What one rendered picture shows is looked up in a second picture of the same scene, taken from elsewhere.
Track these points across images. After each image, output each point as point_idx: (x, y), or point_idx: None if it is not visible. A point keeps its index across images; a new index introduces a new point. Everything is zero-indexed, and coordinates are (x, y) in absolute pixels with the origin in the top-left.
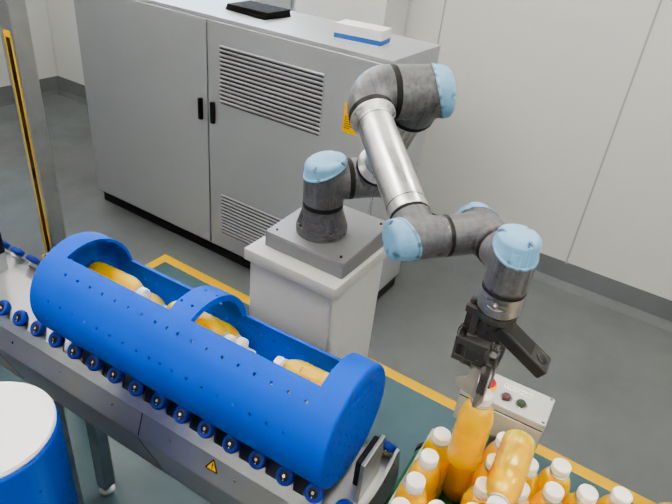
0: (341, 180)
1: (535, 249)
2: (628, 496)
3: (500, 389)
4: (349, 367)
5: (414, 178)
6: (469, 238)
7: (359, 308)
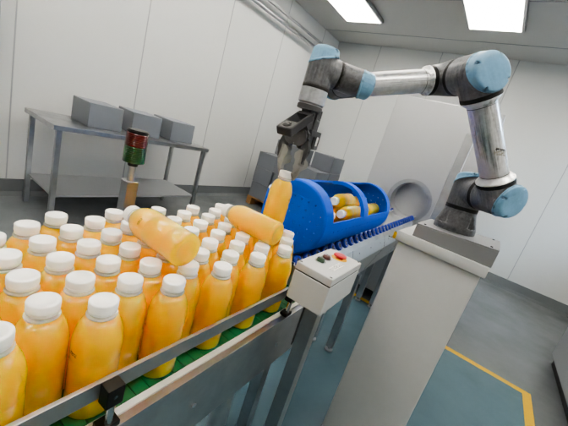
0: (466, 182)
1: (315, 46)
2: (220, 266)
3: (335, 260)
4: (309, 181)
5: (372, 73)
6: None
7: (428, 293)
